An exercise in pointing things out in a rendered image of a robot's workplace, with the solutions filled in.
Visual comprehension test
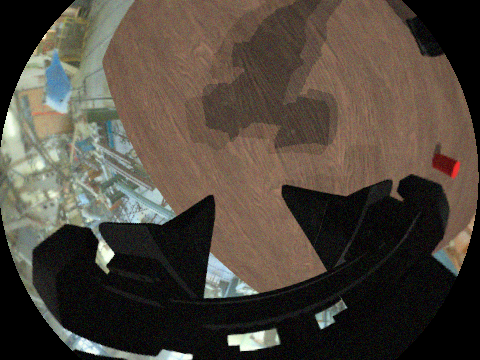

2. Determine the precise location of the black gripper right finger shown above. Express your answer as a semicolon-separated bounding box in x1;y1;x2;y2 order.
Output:
281;179;393;271

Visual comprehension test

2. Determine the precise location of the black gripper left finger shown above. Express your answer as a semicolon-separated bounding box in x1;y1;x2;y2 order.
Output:
99;195;216;299

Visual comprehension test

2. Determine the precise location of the red round cap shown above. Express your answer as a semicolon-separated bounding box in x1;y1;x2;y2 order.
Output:
432;152;459;177

